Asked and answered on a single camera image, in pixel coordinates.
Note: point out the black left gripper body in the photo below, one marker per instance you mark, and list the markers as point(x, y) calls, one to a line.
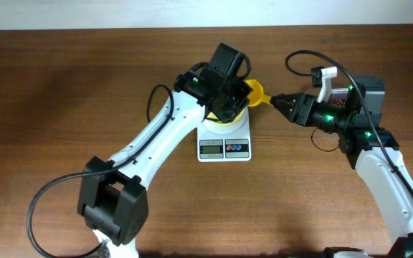
point(236, 95)

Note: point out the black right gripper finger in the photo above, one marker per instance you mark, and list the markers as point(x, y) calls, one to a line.
point(285, 100)
point(290, 112)

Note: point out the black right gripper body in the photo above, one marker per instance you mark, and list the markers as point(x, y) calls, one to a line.
point(320, 114)

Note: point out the yellow measuring scoop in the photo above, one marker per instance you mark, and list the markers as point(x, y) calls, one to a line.
point(257, 95)

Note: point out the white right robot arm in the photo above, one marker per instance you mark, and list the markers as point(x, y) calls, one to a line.
point(371, 150)

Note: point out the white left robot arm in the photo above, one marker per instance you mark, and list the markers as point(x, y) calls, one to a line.
point(113, 198)

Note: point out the yellow plastic bowl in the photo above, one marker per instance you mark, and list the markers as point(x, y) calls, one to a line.
point(212, 117)

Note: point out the white digital kitchen scale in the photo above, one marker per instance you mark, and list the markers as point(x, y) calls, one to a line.
point(231, 142)

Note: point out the red beans in container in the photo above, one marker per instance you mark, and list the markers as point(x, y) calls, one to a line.
point(341, 102)

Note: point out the clear plastic container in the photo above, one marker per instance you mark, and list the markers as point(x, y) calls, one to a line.
point(339, 93)

